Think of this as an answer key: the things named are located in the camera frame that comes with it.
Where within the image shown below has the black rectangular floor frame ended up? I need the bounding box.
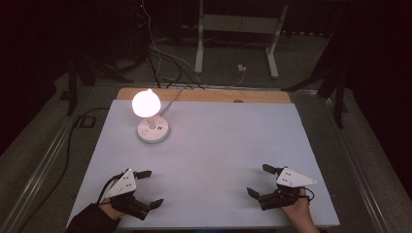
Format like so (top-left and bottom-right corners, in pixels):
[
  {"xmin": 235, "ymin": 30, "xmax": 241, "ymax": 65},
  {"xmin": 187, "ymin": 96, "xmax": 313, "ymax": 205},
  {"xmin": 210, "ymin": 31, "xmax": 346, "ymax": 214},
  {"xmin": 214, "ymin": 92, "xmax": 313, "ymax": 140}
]
[{"xmin": 75, "ymin": 115, "xmax": 97, "ymax": 129}]

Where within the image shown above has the black floor cable bundle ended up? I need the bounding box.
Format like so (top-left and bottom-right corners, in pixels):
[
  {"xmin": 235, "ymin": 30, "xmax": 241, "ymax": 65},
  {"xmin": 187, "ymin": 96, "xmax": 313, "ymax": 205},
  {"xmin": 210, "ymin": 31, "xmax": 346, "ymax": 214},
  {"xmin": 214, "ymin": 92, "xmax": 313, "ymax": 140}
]
[{"xmin": 146, "ymin": 48, "xmax": 206, "ymax": 90}]

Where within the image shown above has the long black floor cable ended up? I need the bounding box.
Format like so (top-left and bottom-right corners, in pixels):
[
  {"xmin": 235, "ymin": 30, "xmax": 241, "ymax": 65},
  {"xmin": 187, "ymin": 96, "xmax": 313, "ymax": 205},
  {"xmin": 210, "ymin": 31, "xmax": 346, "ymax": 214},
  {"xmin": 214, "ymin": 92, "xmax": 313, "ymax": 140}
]
[{"xmin": 16, "ymin": 107, "xmax": 111, "ymax": 233}]

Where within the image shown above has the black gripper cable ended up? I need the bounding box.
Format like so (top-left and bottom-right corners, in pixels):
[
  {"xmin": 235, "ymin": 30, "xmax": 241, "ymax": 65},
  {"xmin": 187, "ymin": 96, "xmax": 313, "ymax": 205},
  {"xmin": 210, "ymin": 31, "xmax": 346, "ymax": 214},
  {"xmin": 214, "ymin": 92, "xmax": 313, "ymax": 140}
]
[
  {"xmin": 299, "ymin": 186, "xmax": 316, "ymax": 204},
  {"xmin": 96, "ymin": 172, "xmax": 126, "ymax": 206}
]

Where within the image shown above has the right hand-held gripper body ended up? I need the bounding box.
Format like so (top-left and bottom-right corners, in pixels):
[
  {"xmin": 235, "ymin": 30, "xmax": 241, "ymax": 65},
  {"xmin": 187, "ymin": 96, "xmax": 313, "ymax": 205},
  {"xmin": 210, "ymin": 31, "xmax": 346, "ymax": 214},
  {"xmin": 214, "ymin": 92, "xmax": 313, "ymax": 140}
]
[{"xmin": 257, "ymin": 166, "xmax": 318, "ymax": 212}]

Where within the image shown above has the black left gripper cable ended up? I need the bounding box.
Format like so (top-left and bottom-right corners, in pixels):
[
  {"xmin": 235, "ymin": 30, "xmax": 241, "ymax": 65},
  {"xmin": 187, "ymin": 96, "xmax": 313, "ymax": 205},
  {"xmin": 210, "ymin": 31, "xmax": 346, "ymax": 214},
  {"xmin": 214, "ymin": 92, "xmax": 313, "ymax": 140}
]
[{"xmin": 96, "ymin": 172, "xmax": 126, "ymax": 206}]

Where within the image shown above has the person's right hand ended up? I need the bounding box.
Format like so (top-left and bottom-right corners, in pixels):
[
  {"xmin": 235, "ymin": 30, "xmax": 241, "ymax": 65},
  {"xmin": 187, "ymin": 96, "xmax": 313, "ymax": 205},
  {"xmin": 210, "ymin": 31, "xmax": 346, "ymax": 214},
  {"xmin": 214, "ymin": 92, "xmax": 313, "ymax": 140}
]
[{"xmin": 280, "ymin": 187, "xmax": 323, "ymax": 233}]

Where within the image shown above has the black tripod stand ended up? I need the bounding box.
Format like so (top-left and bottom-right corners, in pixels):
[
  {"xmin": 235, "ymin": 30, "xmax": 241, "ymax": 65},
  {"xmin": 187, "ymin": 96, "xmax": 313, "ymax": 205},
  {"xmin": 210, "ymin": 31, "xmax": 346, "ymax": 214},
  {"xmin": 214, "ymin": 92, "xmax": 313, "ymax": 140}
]
[
  {"xmin": 65, "ymin": 52, "xmax": 135, "ymax": 117},
  {"xmin": 281, "ymin": 30, "xmax": 350, "ymax": 129}
]

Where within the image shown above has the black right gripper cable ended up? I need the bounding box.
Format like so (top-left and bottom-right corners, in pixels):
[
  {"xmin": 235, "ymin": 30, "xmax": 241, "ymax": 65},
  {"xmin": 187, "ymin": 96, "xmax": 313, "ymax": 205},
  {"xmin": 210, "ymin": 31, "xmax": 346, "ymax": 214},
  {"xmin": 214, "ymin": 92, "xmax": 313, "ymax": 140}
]
[{"xmin": 299, "ymin": 186, "xmax": 316, "ymax": 204}]

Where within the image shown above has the thin white floor cable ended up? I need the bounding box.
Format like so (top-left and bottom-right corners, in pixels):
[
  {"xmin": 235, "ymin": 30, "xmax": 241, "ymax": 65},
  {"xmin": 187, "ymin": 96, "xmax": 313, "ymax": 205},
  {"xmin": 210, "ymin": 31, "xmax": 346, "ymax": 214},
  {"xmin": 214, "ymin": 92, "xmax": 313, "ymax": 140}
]
[{"xmin": 141, "ymin": 0, "xmax": 203, "ymax": 85}]

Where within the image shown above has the glowing white globe lamp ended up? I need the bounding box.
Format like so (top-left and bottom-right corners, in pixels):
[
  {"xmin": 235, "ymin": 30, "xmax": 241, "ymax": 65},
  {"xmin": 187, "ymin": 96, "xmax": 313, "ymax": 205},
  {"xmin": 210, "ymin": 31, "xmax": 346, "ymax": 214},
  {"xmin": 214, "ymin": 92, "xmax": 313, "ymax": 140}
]
[{"xmin": 131, "ymin": 88, "xmax": 162, "ymax": 118}]

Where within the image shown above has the white metal stand frame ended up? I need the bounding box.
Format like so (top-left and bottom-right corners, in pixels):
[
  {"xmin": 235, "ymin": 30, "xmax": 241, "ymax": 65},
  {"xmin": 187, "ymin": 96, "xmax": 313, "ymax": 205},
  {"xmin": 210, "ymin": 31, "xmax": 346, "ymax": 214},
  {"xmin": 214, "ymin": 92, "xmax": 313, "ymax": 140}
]
[{"xmin": 193, "ymin": 0, "xmax": 290, "ymax": 80}]

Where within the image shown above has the white socket cable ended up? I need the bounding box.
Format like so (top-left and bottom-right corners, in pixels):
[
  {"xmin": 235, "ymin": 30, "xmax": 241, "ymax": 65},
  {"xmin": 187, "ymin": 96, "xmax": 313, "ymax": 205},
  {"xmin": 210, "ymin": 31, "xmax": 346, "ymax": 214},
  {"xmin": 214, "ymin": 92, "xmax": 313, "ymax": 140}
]
[{"xmin": 157, "ymin": 88, "xmax": 185, "ymax": 117}]

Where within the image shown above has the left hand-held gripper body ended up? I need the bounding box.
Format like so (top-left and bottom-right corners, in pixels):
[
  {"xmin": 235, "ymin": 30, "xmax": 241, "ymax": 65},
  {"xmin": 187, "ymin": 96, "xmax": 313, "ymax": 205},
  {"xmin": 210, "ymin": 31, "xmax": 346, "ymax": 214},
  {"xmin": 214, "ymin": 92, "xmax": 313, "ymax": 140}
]
[{"xmin": 106, "ymin": 168, "xmax": 153, "ymax": 221}]

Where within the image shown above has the person's left hand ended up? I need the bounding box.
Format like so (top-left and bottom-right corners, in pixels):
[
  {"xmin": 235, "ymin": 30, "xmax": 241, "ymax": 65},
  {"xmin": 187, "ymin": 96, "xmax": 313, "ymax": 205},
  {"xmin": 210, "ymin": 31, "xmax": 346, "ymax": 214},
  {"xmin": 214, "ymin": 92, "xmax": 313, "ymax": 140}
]
[{"xmin": 98, "ymin": 180, "xmax": 126, "ymax": 221}]

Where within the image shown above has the metal floor rail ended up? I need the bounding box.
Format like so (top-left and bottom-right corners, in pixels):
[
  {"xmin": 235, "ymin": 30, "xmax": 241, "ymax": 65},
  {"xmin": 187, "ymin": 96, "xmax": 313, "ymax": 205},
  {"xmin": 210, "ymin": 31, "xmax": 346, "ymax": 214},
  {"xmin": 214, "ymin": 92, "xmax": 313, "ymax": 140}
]
[
  {"xmin": 0, "ymin": 83, "xmax": 110, "ymax": 233},
  {"xmin": 323, "ymin": 96, "xmax": 392, "ymax": 233}
]

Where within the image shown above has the pale grey table mat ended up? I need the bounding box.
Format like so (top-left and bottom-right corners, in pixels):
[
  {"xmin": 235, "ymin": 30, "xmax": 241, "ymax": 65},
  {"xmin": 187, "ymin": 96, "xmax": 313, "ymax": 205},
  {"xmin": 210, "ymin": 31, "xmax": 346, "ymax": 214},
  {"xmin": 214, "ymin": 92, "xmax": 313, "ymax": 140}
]
[{"xmin": 66, "ymin": 98, "xmax": 341, "ymax": 229}]

